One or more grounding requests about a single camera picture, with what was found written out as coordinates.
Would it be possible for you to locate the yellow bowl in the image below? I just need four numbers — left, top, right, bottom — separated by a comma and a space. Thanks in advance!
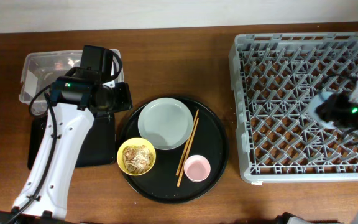
117, 138, 157, 176

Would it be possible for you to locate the pink cup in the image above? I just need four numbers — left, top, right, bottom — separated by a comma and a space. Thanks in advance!
184, 155, 211, 182

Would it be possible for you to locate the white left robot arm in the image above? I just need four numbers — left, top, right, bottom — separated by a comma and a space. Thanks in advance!
0, 45, 133, 223

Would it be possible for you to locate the grey dishwasher rack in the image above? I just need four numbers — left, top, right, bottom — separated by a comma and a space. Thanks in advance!
229, 32, 358, 185

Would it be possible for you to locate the clear plastic waste bin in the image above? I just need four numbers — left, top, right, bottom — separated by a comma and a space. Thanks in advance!
19, 49, 121, 118

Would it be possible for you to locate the black rectangular tray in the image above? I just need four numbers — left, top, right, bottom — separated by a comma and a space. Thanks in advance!
27, 115, 116, 170

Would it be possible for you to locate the grey round plate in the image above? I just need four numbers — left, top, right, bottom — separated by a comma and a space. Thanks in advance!
137, 98, 193, 150

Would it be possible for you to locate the food scraps and rice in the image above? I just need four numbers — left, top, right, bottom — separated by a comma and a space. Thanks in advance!
122, 145, 154, 174

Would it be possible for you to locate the white label on bin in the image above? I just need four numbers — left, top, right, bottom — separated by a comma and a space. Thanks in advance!
24, 70, 38, 97

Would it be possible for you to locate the wooden chopstick left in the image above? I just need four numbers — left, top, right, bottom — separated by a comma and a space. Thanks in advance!
175, 109, 199, 176

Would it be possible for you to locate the wooden chopstick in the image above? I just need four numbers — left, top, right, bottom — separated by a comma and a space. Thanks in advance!
175, 109, 199, 176
177, 118, 199, 187

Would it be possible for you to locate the wooden chopstick right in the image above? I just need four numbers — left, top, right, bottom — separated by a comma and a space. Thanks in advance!
177, 118, 199, 187

